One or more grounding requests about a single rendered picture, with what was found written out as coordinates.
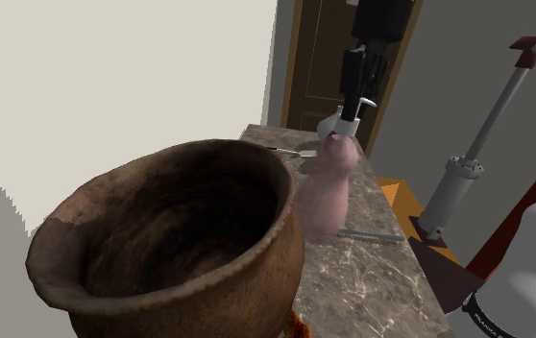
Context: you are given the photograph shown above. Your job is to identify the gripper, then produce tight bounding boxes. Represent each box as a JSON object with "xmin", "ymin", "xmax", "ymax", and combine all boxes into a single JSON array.
[{"xmin": 339, "ymin": 0, "xmax": 415, "ymax": 123}]

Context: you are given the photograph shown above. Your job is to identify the brown wooden door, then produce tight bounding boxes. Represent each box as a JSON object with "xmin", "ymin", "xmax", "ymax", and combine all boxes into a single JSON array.
[{"xmin": 279, "ymin": 0, "xmax": 425, "ymax": 158}]

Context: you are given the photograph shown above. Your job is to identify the silver cutlery piece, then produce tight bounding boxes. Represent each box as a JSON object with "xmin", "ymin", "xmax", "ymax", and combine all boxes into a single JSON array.
[{"xmin": 267, "ymin": 145, "xmax": 320, "ymax": 158}]

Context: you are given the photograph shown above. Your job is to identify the pink spray bottle white head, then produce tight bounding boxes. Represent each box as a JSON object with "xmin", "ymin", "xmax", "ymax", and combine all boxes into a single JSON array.
[{"xmin": 296, "ymin": 97, "xmax": 378, "ymax": 246}]

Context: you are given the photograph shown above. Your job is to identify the grey pole with red ends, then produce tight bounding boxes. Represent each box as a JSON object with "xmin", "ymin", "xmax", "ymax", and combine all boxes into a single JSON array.
[{"xmin": 408, "ymin": 36, "xmax": 536, "ymax": 250}]

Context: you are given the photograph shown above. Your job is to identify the orange fuzzy object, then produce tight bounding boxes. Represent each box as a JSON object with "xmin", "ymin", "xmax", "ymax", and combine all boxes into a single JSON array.
[{"xmin": 282, "ymin": 308, "xmax": 314, "ymax": 338}]

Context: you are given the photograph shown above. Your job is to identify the large brown clay pot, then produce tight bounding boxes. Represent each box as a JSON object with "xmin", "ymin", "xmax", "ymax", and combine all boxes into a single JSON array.
[{"xmin": 25, "ymin": 138, "xmax": 306, "ymax": 338}]

